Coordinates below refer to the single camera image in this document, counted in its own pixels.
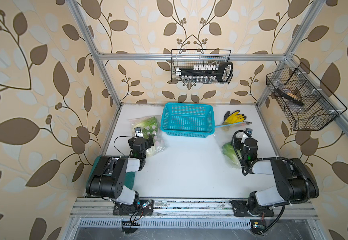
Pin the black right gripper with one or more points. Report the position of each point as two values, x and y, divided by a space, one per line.
238 143

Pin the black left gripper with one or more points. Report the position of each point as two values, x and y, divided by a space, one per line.
147 143

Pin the green chinese cabbage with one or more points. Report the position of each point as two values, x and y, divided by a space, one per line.
149 126

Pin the pale chinese cabbage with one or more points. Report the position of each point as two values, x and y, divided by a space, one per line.
230 156

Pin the clear pink-dotted zipper bag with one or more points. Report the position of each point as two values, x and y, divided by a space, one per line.
159 144

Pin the clear plastic bag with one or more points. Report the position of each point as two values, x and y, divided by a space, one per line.
225 133

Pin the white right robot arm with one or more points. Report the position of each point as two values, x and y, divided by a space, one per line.
293 182

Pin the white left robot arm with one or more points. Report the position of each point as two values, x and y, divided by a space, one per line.
126 201

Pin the green plastic tool case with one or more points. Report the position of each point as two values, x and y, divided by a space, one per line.
108 171

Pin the yellow black work glove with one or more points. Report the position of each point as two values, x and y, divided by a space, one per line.
233 117

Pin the teal plastic basket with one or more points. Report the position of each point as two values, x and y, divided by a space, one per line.
188 120

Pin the black brush in basket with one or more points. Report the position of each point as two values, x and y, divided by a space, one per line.
290 97

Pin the black socket bit holder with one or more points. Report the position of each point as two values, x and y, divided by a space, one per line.
216 73

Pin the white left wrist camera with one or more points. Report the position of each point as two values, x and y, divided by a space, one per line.
138 132

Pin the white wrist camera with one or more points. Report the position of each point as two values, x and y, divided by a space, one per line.
138 132
249 132

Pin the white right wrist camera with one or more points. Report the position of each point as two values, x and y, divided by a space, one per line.
249 132

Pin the black wire basket right wall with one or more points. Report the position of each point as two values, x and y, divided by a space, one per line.
321 107

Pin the black wire basket wall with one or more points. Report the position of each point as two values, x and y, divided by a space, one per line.
321 107
189 57

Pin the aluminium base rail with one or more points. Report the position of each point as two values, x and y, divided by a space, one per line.
170 213

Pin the black wire basket back wall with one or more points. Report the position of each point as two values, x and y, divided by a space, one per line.
189 57

